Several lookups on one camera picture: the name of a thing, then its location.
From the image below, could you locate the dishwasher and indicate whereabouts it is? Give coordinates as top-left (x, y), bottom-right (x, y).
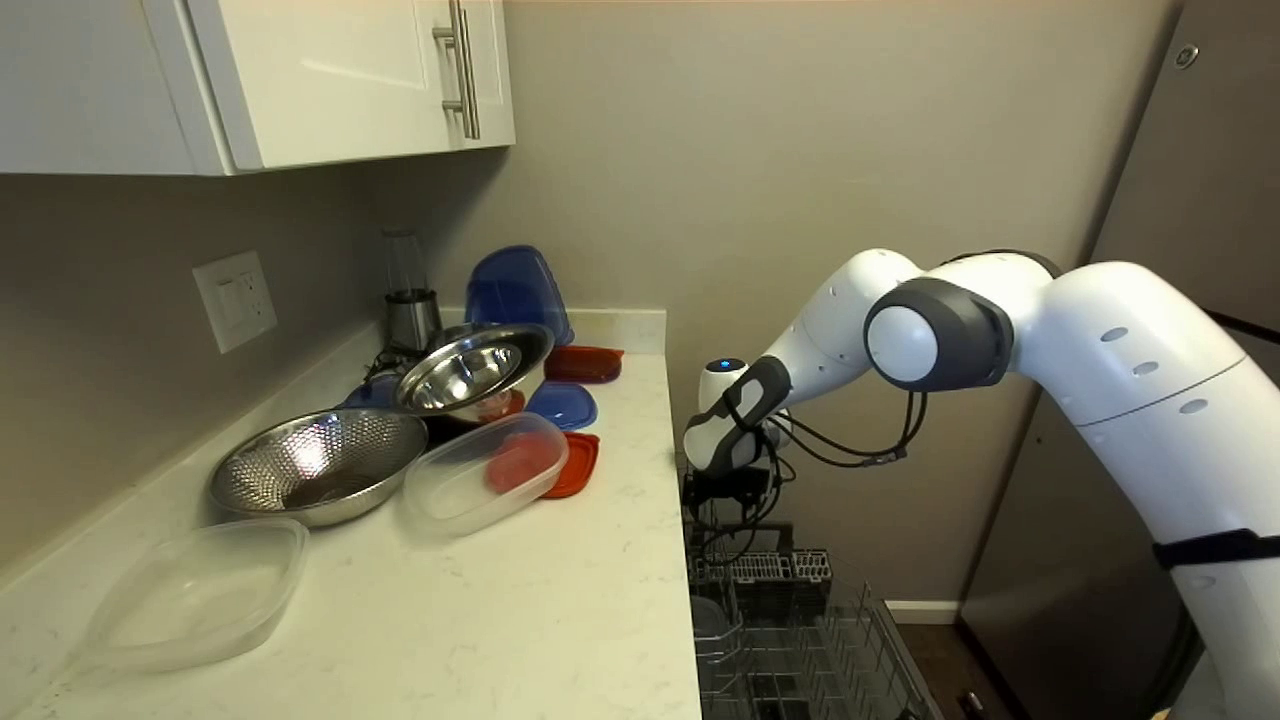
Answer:
top-left (680, 470), bottom-right (946, 720)

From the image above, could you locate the red plastic lid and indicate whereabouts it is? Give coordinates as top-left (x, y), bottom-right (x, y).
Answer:
top-left (541, 432), bottom-right (602, 501)
top-left (486, 432), bottom-right (563, 495)

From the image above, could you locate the blue plastic lid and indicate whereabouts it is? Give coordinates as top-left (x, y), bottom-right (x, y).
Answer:
top-left (524, 381), bottom-right (600, 433)
top-left (338, 374), bottom-right (403, 410)

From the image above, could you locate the red plastic container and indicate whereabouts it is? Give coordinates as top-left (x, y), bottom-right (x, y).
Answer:
top-left (543, 345), bottom-right (626, 386)

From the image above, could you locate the clear plastic container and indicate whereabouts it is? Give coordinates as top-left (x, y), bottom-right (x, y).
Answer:
top-left (402, 411), bottom-right (571, 540)
top-left (79, 517), bottom-right (312, 674)

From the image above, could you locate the shiny steel mixing bowl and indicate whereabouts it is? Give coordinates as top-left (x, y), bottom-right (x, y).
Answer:
top-left (394, 322), bottom-right (557, 422)

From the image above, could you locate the blue plastic container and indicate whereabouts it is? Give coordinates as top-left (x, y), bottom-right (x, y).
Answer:
top-left (464, 245), bottom-right (576, 347)

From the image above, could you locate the blender with steel base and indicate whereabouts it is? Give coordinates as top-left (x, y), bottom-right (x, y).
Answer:
top-left (380, 228), bottom-right (444, 357)

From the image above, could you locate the steel colander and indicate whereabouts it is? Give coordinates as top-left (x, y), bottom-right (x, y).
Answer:
top-left (209, 407), bottom-right (431, 529)

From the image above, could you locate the stainless steel refrigerator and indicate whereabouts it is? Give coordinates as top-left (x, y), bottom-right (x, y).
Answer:
top-left (955, 0), bottom-right (1280, 720)

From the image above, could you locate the white cabinet door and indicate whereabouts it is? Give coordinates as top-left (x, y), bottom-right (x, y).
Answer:
top-left (186, 0), bottom-right (517, 172)

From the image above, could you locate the wire dish rack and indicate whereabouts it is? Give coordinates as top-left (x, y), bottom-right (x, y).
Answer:
top-left (684, 515), bottom-right (929, 720)

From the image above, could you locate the silver cabinet door handle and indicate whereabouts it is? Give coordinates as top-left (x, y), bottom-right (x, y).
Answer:
top-left (432, 0), bottom-right (482, 142)

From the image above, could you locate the white wall socket plate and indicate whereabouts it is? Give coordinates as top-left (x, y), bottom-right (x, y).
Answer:
top-left (192, 250), bottom-right (279, 355)

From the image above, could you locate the white wall cabinet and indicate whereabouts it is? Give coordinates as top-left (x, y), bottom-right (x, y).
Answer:
top-left (0, 0), bottom-right (517, 178)

